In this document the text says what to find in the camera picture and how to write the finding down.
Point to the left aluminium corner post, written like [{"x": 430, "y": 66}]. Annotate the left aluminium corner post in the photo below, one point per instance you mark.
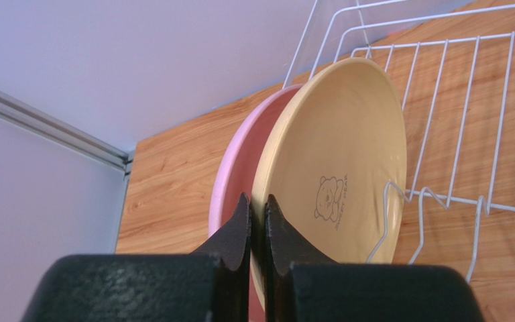
[{"x": 32, "y": 119}]

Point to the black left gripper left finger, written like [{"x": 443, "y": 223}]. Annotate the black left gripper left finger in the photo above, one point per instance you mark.
[{"x": 209, "y": 284}]

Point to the yellow plate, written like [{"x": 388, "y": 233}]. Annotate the yellow plate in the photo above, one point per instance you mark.
[{"x": 336, "y": 162}]

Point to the pink plate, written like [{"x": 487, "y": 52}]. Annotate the pink plate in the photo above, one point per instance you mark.
[{"x": 238, "y": 167}]

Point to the white wire dish rack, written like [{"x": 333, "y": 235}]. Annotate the white wire dish rack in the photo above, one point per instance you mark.
[{"x": 453, "y": 63}]

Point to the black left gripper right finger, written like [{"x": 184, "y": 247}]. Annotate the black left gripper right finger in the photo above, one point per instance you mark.
[{"x": 303, "y": 284}]

